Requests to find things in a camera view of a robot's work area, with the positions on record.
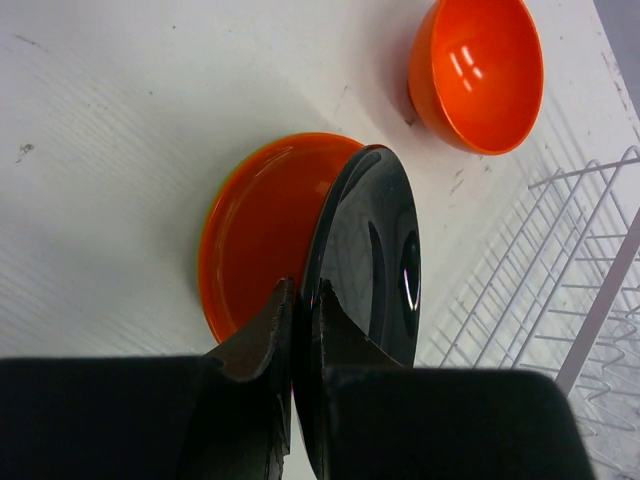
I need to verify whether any orange bowl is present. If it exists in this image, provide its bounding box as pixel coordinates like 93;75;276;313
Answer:
408;0;544;155

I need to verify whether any black plate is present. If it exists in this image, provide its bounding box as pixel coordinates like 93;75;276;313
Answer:
292;145;421;478

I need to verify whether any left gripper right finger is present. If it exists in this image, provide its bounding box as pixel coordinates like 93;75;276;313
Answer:
314;282;594;479

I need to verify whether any orange plate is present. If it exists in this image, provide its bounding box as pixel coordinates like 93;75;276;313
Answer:
197;132;363;343

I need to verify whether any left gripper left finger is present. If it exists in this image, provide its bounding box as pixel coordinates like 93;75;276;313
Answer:
1;279;294;479

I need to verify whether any white wire dish rack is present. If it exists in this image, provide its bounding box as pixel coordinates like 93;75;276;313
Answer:
416;146;639;479

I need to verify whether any green plate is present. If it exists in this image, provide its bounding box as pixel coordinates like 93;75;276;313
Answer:
198;162;242;251

